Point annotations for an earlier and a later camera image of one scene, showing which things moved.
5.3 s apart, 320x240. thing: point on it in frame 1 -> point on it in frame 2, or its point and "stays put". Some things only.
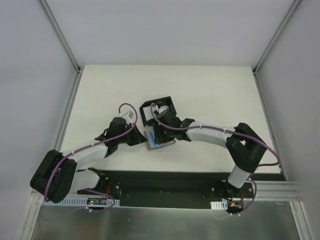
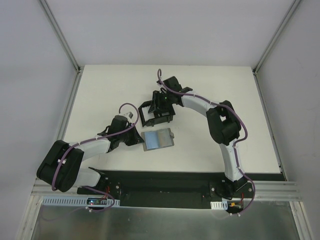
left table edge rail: x=68 y=112 stays put
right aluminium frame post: x=272 y=41 stays put
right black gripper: x=160 y=136 -> x=160 y=112
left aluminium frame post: x=61 y=34 stays put
